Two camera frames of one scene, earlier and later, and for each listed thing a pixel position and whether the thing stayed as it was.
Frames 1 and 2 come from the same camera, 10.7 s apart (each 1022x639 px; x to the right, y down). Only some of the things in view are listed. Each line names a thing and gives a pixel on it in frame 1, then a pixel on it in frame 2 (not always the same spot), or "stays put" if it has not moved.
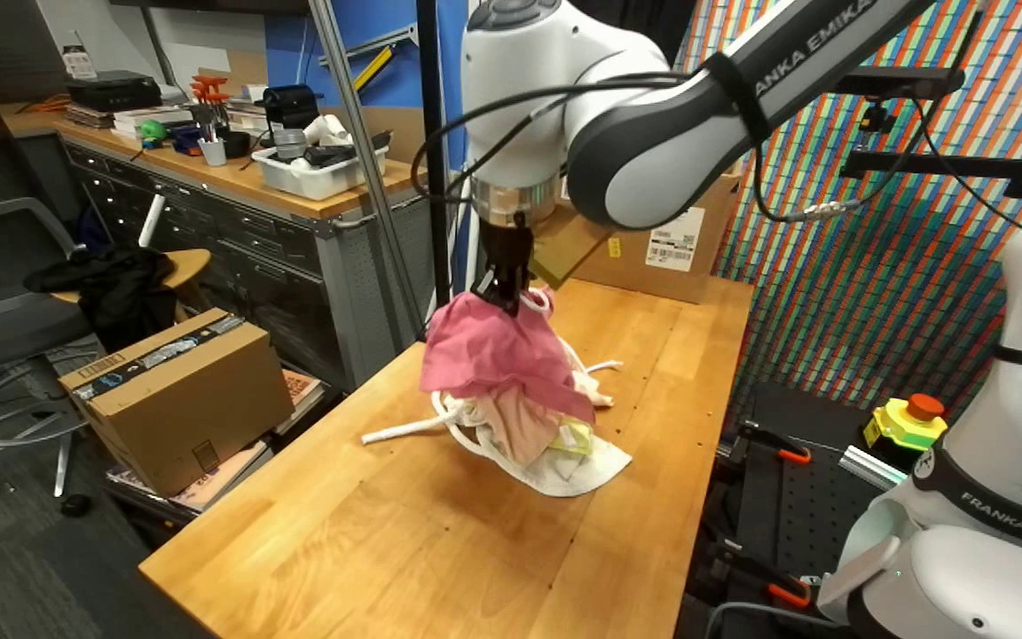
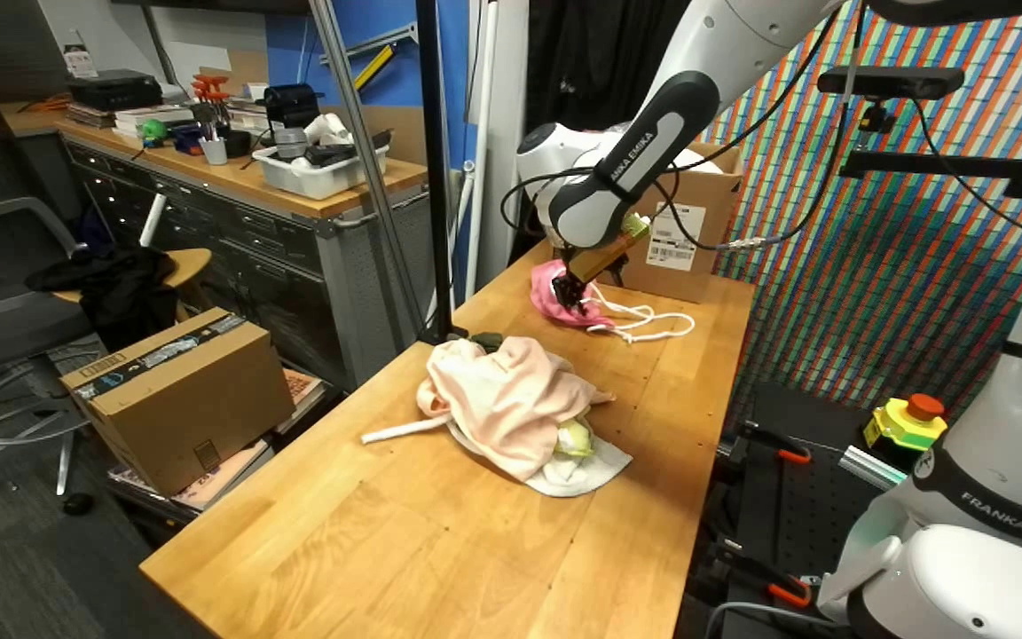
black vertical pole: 432,61 stays put
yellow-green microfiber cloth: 577,443 stays put
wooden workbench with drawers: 329,256 stays put
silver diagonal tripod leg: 367,170 stays put
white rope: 443,403 to 655,314
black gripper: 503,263 to 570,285
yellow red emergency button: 914,422 stays put
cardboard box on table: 673,262 stays put
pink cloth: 473,345 to 594,314
